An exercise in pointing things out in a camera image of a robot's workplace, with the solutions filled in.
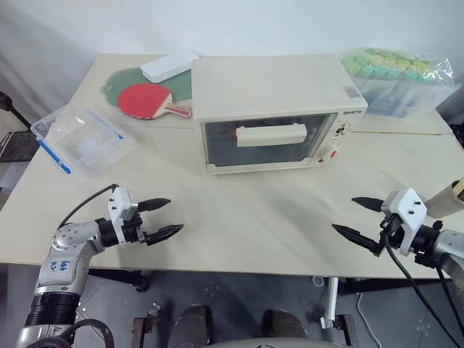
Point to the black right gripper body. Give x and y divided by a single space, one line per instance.
389 232

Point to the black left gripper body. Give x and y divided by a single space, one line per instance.
133 230

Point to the white table leg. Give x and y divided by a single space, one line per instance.
331 301

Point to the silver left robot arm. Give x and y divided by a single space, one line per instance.
61 268

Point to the tan cylindrical holder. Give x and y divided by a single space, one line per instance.
444 204

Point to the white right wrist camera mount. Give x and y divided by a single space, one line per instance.
409 212

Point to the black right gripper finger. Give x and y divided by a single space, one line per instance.
353 236
367 203

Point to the green cutting board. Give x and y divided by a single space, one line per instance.
121 78

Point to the dark rounded shape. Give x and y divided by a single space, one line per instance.
192 326

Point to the cream toaster oven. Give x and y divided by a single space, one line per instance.
268 83

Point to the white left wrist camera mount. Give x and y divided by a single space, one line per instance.
121 203

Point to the white rectangular case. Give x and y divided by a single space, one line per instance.
166 65

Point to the red table tennis paddle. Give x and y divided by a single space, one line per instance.
143 99

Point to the clear box with blue clips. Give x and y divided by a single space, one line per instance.
83 141

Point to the black stand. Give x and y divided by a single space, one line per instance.
14 145

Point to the black table frame bar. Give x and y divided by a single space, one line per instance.
123 277
391 284

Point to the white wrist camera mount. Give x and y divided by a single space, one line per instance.
121 203
409 212

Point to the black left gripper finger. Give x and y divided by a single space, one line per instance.
156 204
165 232

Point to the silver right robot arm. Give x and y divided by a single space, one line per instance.
446 246

